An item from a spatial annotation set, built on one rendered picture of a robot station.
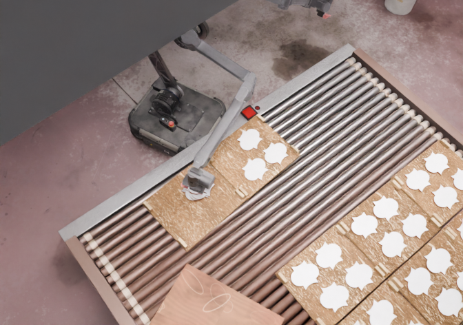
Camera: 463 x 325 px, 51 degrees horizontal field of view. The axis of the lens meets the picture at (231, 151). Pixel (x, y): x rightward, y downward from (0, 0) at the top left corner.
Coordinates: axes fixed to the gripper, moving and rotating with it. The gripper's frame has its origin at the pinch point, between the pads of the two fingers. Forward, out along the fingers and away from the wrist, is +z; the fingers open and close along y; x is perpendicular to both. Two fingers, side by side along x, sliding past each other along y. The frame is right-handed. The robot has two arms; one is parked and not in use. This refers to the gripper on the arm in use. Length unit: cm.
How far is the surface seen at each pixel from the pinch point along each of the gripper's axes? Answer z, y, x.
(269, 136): 9, 23, 50
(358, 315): 7, 95, -25
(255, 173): 7.7, 24.4, 24.6
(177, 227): 8.0, -0.9, -19.0
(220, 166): 8.6, 5.4, 21.7
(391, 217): 8, 97, 29
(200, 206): 8.2, 4.9, -4.3
